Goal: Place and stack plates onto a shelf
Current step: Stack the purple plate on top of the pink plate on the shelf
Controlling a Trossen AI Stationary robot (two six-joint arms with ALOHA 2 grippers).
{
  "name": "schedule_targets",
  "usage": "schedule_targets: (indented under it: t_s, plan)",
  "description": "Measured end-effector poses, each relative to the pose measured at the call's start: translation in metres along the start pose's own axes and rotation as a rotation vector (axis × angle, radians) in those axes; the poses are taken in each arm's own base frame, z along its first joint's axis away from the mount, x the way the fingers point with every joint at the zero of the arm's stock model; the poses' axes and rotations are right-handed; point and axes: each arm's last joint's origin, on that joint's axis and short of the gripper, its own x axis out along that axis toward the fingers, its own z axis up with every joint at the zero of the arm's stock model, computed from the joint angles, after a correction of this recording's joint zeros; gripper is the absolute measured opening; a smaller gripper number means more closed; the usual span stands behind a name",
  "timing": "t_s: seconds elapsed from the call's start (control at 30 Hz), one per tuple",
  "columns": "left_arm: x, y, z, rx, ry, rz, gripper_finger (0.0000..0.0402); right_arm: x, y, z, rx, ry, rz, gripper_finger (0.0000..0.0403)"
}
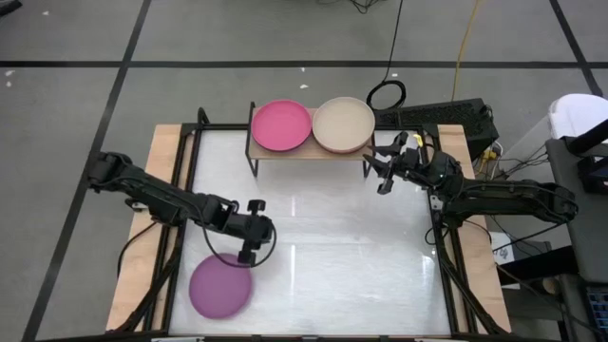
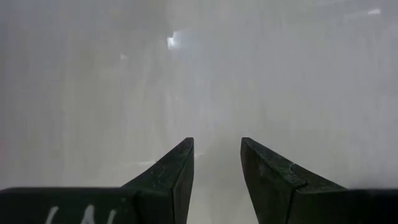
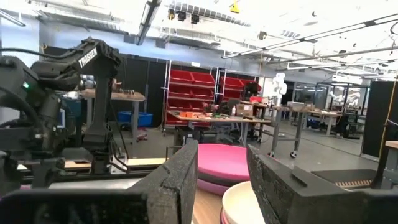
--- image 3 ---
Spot beige round plate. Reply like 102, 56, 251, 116
221, 180, 267, 224

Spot blue storage bin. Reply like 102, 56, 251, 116
118, 111, 154, 128

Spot black partition panel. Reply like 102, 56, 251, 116
362, 80, 398, 158

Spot pink round plate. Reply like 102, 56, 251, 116
197, 142, 251, 183

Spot ceiling light strip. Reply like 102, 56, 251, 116
135, 0, 162, 46
221, 14, 398, 60

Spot cardboard box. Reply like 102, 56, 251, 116
235, 103, 254, 118

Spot purple round plate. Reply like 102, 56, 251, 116
197, 179, 233, 197

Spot white humanoid robot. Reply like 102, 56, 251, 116
272, 72, 289, 106

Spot red bin rack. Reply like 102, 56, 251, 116
163, 60, 218, 127
216, 68, 264, 102

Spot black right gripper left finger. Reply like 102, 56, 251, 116
132, 140, 199, 224

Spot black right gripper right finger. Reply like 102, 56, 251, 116
247, 144, 343, 224

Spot wooden workbench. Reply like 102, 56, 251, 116
270, 104, 343, 158
166, 110, 271, 147
79, 88, 146, 141

